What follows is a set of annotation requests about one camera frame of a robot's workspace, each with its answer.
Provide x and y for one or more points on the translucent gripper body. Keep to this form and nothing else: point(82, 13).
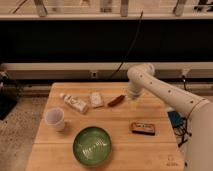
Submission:
point(134, 101)

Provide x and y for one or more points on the red chili pepper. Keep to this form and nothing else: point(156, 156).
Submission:
point(116, 101)

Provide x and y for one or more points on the green ceramic bowl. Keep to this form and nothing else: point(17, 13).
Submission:
point(92, 146)

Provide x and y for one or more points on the black equipment at left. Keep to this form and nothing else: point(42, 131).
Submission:
point(9, 94)

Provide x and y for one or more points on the blue connector box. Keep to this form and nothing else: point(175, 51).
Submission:
point(175, 119)

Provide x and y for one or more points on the brown rectangular box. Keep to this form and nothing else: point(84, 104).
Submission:
point(142, 128)

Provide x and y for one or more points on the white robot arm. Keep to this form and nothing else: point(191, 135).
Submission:
point(199, 110)

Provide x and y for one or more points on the white wall outlet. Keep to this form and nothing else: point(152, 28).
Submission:
point(94, 74)

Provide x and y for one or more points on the white plastic cup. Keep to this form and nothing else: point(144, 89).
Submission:
point(54, 117)

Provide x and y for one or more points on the white tube with label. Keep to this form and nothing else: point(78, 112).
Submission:
point(74, 102)

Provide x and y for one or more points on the white small packet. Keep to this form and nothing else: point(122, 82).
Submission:
point(96, 100)

